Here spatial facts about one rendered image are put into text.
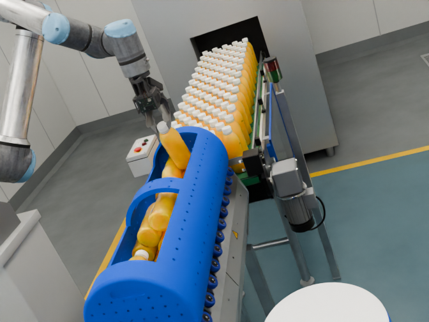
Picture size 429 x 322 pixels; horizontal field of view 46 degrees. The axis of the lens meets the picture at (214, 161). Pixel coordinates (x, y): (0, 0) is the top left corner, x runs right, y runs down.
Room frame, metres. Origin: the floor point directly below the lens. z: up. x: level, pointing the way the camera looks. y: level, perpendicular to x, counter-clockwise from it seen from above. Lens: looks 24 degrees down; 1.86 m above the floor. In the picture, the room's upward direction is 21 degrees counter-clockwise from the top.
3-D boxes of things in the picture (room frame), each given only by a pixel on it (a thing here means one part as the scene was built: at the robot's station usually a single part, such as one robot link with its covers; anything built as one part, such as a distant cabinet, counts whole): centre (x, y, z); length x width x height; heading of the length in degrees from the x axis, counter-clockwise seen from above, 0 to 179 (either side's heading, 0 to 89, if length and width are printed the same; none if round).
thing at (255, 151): (1.89, -0.14, 0.95); 0.10 x 0.07 x 0.10; 75
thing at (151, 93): (1.62, 0.13, 1.46); 0.09 x 0.08 x 0.12; 165
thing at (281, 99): (2.17, -0.39, 0.55); 0.04 x 0.04 x 1.10; 75
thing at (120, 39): (1.63, 0.13, 1.63); 0.10 x 0.09 x 0.12; 40
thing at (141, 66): (1.62, 0.12, 1.54); 0.10 x 0.09 x 0.05; 75
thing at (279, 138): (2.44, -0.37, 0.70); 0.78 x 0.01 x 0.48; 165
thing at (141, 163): (2.17, 0.29, 1.05); 0.20 x 0.10 x 0.10; 165
